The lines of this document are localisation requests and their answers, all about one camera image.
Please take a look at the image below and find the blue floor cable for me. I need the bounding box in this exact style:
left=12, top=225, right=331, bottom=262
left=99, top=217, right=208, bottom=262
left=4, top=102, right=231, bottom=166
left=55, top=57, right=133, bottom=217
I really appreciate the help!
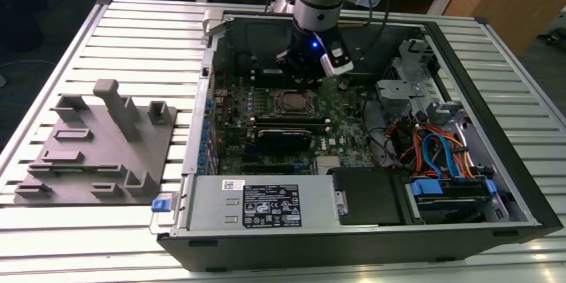
left=0, top=60, right=61, bottom=69

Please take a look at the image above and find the silver metal drive cage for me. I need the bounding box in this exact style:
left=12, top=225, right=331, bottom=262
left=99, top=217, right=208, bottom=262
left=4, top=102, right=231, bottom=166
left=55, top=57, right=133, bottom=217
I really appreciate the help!
left=375, top=39, right=470, bottom=138

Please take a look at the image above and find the black expansion slot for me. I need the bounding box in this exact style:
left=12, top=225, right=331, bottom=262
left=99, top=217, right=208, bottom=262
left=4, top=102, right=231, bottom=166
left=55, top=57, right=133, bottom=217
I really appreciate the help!
left=240, top=162, right=306, bottom=174

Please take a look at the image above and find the silver chipset heatsink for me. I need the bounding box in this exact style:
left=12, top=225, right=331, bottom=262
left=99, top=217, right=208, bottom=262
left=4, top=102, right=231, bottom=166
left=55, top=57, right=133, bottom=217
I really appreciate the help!
left=316, top=155, right=346, bottom=168

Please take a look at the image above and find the grey parts rack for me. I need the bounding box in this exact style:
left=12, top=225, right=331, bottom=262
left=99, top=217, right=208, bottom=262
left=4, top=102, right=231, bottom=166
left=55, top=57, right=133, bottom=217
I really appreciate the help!
left=12, top=79, right=177, bottom=206

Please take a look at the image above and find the hard disk in blue carrier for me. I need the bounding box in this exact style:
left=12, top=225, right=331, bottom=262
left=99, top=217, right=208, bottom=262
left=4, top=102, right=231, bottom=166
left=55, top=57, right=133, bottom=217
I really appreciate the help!
left=407, top=178, right=496, bottom=224

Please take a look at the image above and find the black open PC case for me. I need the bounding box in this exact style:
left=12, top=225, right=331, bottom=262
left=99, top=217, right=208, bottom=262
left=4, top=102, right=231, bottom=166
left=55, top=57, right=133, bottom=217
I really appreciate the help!
left=148, top=7, right=562, bottom=272

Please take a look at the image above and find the black RAM slot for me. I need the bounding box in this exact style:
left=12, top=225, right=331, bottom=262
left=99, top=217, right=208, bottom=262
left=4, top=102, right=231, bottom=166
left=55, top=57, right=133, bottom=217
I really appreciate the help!
left=255, top=123, right=331, bottom=133
left=255, top=116, right=331, bottom=125

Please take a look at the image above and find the black looped cable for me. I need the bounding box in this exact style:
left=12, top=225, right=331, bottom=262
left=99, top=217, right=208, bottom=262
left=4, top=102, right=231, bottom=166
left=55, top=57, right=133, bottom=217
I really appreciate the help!
left=360, top=85, right=407, bottom=170

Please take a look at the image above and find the black graphics card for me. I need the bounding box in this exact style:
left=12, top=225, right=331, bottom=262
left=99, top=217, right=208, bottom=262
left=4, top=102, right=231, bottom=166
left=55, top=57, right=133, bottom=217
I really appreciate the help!
left=255, top=127, right=314, bottom=154

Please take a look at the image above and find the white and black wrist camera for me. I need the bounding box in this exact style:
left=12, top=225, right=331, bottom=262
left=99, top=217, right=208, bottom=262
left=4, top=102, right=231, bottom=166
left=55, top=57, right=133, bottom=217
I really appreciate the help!
left=318, top=32, right=356, bottom=77

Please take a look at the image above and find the orange power wire bundle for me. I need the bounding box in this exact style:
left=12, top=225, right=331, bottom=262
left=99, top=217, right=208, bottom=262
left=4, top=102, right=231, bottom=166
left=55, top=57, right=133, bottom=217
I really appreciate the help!
left=410, top=123, right=480, bottom=180

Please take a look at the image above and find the grey case latch handle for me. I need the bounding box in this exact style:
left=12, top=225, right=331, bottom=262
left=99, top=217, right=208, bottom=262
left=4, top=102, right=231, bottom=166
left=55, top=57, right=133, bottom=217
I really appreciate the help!
left=200, top=9, right=227, bottom=45

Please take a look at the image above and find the black plastic cover box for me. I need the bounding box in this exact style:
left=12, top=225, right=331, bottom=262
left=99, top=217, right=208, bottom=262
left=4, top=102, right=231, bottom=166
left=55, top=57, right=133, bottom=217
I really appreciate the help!
left=328, top=167, right=416, bottom=227

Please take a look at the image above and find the chair wheel base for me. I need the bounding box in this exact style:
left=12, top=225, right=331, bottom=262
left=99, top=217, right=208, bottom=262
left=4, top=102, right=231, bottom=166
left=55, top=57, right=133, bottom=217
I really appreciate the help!
left=546, top=11, right=566, bottom=47

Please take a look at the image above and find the silver power supply unit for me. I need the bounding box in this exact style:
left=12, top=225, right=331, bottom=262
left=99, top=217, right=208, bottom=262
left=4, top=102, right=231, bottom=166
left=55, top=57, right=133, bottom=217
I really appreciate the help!
left=169, top=175, right=350, bottom=236

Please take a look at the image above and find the blue data cable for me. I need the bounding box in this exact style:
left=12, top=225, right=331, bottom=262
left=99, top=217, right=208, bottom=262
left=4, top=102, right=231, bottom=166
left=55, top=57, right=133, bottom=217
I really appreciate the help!
left=422, top=133, right=463, bottom=181

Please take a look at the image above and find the green motherboard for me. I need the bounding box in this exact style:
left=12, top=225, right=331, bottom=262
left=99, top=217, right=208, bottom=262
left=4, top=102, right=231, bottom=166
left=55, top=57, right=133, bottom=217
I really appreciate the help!
left=211, top=70, right=386, bottom=176

